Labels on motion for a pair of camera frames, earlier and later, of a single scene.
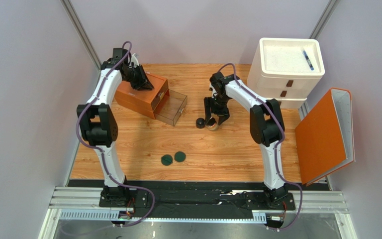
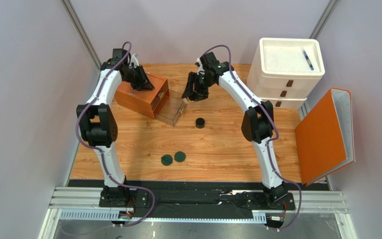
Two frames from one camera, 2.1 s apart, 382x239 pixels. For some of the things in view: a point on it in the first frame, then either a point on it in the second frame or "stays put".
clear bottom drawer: (171, 107) stays put
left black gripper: (144, 83) stays put
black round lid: (200, 123) stays put
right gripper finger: (207, 111) to (200, 94)
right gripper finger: (223, 118) to (189, 88)
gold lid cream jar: (214, 127) to (186, 101)
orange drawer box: (143, 102) stays put
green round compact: (166, 160) stays put
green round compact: (180, 156) stays put
